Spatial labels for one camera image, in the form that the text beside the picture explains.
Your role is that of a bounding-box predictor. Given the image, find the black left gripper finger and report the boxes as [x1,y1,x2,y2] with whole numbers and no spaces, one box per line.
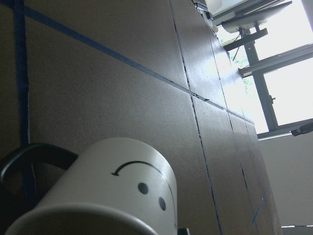
[178,228,190,235]

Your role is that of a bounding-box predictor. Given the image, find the white smiley face mug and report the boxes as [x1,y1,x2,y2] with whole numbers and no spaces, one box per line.
[0,138,178,235]

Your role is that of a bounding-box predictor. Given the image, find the dark window frame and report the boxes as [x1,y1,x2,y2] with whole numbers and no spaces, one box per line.
[240,42,313,139]

